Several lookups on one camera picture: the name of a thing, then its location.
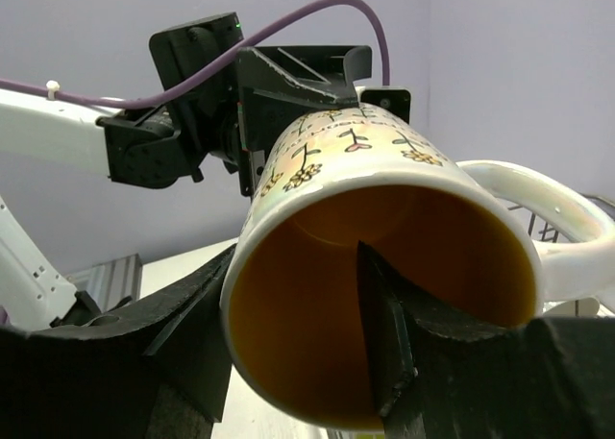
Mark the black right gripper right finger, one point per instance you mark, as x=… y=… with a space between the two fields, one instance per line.
x=437 y=372

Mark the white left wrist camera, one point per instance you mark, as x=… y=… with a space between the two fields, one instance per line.
x=396 y=100

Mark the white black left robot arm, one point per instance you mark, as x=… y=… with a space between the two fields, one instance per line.
x=54 y=156

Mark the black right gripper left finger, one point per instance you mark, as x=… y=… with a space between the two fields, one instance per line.
x=156 y=368

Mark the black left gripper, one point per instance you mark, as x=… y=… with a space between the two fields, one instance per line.
x=235 y=121

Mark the floral mug orange inside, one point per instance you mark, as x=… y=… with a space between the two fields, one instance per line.
x=490 y=237

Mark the grey wire dish rack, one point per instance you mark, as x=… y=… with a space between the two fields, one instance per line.
x=574 y=237

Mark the aluminium frame rail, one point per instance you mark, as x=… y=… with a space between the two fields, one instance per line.
x=111 y=282

